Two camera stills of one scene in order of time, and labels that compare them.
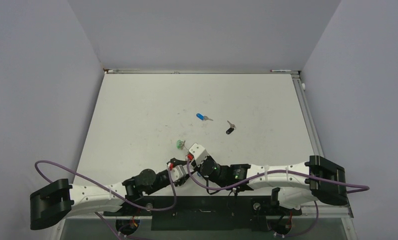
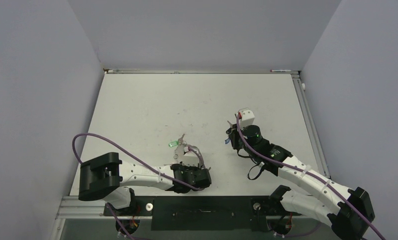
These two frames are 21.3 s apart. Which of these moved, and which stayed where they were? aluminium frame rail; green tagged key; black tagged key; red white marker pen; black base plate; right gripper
Moved: right gripper; green tagged key
Stayed: black tagged key; black base plate; aluminium frame rail; red white marker pen
